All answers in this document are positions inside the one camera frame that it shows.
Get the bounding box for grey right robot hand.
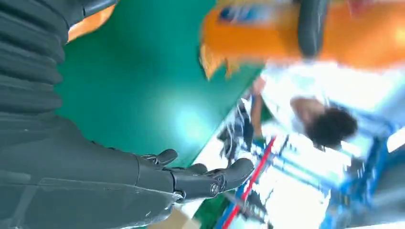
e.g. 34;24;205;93
0;115;256;229

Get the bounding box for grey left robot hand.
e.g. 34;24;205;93
297;0;328;58

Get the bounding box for person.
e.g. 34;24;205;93
251;62;405;152

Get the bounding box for green table mat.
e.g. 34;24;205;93
55;0;265;168

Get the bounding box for brown cardboard box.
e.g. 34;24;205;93
147;207;202;229

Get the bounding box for black cable bundle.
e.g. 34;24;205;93
217;99;256;160

